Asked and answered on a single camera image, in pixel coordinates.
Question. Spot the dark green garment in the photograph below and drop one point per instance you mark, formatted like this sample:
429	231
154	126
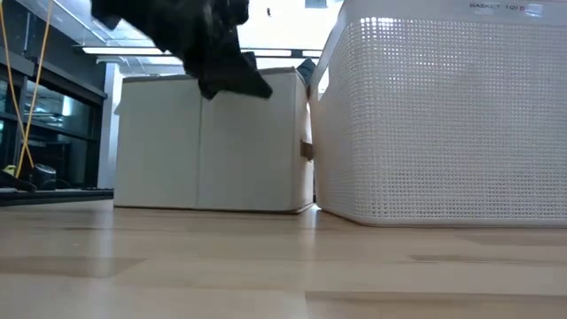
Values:
306	71

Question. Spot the dark grey garment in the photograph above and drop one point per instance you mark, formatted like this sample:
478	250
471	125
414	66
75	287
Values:
208	49

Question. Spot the grey fabric storage box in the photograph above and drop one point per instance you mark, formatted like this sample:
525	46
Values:
199	146

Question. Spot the white perforated plastic basket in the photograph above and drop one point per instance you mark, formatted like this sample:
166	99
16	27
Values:
443	133

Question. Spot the ceiling light strip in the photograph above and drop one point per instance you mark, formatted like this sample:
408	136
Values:
128	51

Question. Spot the dark grey desk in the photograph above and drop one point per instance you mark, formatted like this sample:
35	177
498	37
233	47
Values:
66	196

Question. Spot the black rounded object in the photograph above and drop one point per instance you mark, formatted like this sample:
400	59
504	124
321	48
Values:
44	177

